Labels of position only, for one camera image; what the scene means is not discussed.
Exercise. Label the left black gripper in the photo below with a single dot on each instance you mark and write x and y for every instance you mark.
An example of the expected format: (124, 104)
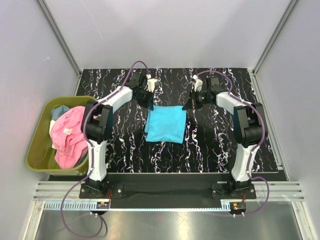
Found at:
(149, 103)

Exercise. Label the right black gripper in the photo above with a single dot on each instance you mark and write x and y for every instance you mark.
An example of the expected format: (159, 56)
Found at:
(192, 103)

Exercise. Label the cyan t shirt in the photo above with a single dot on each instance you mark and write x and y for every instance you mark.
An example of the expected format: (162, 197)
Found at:
(166, 124)

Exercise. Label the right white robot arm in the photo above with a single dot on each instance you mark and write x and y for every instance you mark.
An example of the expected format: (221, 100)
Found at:
(249, 126)

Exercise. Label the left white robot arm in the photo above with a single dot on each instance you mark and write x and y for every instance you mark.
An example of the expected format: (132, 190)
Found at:
(97, 124)

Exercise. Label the pink t shirt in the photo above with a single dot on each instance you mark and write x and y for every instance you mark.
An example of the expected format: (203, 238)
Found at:
(68, 139)

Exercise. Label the grey blue t shirt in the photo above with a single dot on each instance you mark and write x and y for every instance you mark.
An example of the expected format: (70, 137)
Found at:
(57, 112)

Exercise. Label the white t shirt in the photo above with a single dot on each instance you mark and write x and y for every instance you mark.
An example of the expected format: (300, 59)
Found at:
(52, 122)

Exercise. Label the right small circuit board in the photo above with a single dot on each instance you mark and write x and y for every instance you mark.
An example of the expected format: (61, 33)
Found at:
(237, 206)

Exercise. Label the small circuit board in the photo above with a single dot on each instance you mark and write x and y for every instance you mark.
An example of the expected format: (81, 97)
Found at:
(103, 205)
(237, 206)

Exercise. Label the left small circuit board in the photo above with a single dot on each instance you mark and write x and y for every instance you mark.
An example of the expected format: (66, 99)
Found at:
(103, 205)

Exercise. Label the olive green plastic bin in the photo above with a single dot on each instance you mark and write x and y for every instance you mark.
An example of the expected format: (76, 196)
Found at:
(40, 155)

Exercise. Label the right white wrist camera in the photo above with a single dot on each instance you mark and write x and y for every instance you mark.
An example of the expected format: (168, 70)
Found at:
(212, 84)

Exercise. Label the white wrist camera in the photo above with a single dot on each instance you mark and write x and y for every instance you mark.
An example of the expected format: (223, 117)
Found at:
(212, 84)
(145, 82)

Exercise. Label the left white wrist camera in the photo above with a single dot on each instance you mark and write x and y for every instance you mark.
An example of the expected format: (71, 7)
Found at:
(145, 82)

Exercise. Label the right aluminium corner post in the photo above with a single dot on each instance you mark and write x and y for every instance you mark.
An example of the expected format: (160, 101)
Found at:
(277, 31)

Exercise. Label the aluminium corner post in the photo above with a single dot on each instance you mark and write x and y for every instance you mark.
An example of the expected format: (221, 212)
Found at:
(277, 31)
(58, 35)

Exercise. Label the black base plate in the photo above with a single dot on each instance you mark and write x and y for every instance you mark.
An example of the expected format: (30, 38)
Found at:
(149, 190)

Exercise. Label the left aluminium corner post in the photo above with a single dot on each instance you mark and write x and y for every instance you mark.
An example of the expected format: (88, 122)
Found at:
(58, 35)

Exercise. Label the white slotted cable duct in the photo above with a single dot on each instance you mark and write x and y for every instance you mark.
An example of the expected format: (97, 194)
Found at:
(72, 205)

